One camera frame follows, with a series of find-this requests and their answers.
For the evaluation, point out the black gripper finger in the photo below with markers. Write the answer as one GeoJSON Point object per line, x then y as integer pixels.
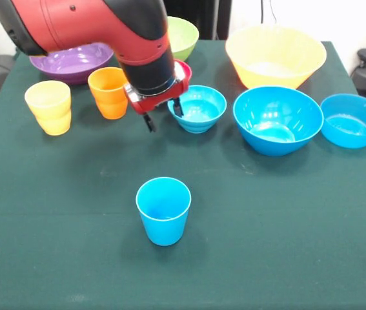
{"type": "Point", "coordinates": [149, 124]}
{"type": "Point", "coordinates": [177, 108]}

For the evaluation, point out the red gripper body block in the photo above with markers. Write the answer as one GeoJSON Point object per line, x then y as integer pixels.
{"type": "Point", "coordinates": [157, 100]}

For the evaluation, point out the small ribbed teal bowl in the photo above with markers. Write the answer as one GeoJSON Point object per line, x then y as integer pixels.
{"type": "Point", "coordinates": [202, 122]}

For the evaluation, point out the blue cup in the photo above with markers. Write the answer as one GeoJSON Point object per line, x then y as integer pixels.
{"type": "Point", "coordinates": [163, 229]}

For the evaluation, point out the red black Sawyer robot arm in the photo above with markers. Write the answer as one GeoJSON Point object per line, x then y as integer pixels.
{"type": "Point", "coordinates": [89, 26]}

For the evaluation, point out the pink red bowl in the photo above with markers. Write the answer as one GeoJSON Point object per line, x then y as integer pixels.
{"type": "Point", "coordinates": [189, 71]}

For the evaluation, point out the orange cup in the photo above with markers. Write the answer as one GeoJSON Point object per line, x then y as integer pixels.
{"type": "Point", "coordinates": [108, 100]}

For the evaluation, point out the green bowl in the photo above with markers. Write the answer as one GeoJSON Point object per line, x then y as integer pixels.
{"type": "Point", "coordinates": [184, 38]}

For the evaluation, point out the purple bowl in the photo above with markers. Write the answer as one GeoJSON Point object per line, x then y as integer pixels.
{"type": "Point", "coordinates": [73, 68]}

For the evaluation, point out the yellow cup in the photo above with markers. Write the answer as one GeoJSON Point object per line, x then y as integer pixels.
{"type": "Point", "coordinates": [52, 113]}

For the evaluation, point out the large blue bowl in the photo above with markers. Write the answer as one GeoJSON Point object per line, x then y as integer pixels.
{"type": "Point", "coordinates": [276, 135]}

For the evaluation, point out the large yellow bowl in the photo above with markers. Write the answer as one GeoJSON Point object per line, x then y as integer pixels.
{"type": "Point", "coordinates": [266, 55]}

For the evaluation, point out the dark green tablecloth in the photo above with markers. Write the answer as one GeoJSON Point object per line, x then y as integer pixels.
{"type": "Point", "coordinates": [73, 226]}

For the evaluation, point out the shallow blue bowl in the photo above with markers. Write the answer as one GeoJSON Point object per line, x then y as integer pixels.
{"type": "Point", "coordinates": [350, 129]}

